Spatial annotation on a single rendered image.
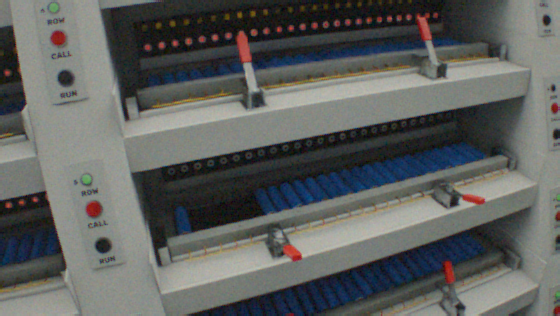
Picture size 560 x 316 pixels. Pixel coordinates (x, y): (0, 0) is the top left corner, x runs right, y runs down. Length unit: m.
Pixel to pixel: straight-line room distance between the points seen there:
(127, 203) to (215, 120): 0.14
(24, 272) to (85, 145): 0.20
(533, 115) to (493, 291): 0.31
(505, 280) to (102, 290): 0.65
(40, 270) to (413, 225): 0.50
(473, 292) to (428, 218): 0.21
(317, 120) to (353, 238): 0.17
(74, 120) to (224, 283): 0.26
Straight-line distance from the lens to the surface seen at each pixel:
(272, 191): 0.63
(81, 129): 0.48
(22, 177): 0.51
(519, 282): 0.83
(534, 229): 0.80
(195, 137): 0.49
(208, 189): 0.65
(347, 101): 0.53
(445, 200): 0.64
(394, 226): 0.59
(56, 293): 0.58
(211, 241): 0.55
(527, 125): 0.76
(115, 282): 0.52
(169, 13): 0.70
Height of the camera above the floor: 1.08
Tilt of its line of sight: 9 degrees down
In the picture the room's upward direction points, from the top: 9 degrees counter-clockwise
